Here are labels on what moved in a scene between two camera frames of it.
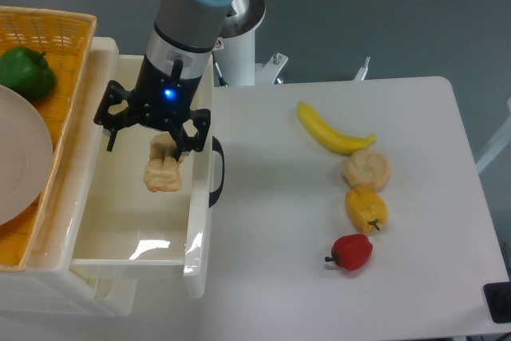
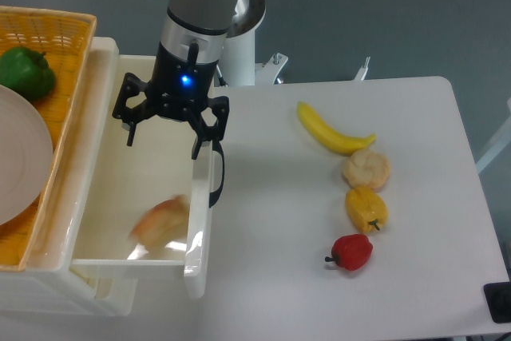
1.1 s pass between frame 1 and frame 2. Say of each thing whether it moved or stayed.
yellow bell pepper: stayed
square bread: moved
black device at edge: stayed
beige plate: stayed
